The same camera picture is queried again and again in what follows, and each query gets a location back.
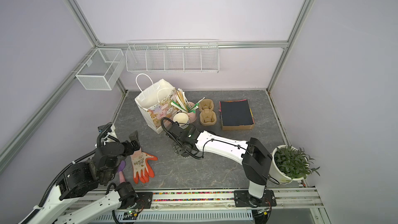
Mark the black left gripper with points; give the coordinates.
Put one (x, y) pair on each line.
(130, 149)

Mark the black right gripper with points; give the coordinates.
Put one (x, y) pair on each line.
(176, 149)

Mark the black cup lid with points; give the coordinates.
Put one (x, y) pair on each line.
(183, 153)

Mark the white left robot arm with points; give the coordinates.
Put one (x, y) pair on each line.
(83, 175)

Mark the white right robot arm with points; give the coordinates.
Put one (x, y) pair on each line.
(255, 159)

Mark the green paper cup stack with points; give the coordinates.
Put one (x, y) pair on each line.
(182, 119)

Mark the pink metal bucket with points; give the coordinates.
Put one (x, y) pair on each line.
(192, 116)

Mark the green wrapped straw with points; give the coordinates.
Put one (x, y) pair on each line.
(192, 107)

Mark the brown pulp cup carrier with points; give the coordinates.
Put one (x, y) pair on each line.
(207, 115)

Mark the red white garden glove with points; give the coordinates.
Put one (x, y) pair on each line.
(142, 171)

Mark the cartoon animal paper bag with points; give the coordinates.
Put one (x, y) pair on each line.
(157, 101)

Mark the purple pink trowel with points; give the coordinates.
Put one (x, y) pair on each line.
(120, 171)

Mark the white mesh box basket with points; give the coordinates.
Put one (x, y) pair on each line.
(102, 69)

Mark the potted green plant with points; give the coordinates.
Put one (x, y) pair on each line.
(290, 164)

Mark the white wire shelf basket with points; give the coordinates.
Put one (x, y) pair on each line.
(173, 56)

